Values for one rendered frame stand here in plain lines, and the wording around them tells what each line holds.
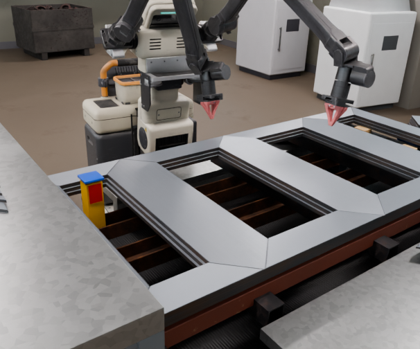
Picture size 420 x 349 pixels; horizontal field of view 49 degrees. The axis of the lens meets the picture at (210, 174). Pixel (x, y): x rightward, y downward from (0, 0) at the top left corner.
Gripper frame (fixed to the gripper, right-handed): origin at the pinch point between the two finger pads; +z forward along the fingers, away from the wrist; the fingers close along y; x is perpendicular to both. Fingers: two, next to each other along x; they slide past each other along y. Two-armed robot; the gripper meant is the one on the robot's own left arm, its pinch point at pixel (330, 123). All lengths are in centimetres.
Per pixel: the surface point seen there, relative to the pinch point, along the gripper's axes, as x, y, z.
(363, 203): -29.0, -13.8, 17.4
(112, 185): 24, -66, 31
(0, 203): -13, -109, 19
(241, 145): 26.1, -14.4, 16.2
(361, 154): -2.3, 20.1, 10.2
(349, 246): -36, -26, 26
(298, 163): 1.9, -9.0, 15.4
